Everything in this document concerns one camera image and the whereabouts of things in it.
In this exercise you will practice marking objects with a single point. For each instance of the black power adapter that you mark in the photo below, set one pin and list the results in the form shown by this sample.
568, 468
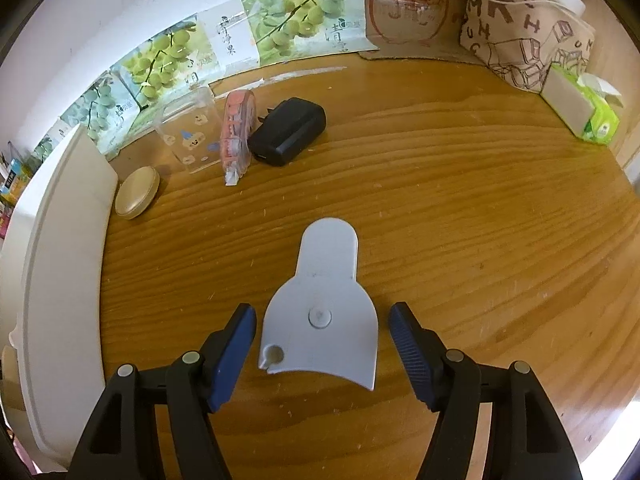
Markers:
287, 132

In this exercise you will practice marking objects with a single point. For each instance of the grape print cardboard sheet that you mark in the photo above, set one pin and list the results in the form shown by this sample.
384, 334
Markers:
290, 20

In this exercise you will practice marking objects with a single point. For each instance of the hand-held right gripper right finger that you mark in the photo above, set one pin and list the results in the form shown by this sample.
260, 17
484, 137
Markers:
407, 350

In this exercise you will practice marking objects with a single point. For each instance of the pink packaged item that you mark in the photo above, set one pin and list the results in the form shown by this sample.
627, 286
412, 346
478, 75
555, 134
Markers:
237, 135

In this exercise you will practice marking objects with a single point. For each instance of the beige round case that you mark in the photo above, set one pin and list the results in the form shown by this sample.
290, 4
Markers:
136, 194

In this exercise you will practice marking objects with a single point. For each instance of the white plastic storage tray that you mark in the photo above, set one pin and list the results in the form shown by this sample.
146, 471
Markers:
65, 260

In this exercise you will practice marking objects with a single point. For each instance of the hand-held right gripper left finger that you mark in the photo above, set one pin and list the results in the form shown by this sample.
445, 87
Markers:
232, 360

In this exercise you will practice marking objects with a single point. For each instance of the clear small printed container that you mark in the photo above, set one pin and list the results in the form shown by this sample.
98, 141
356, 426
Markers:
192, 135

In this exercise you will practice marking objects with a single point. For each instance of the brown cardboard sheet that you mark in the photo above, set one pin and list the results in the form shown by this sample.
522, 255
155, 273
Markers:
420, 15

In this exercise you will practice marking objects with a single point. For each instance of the green tissue pack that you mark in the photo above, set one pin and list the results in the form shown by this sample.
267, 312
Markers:
585, 105

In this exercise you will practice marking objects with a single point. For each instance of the white plastic clip holder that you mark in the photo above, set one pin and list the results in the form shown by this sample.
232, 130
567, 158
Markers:
325, 285

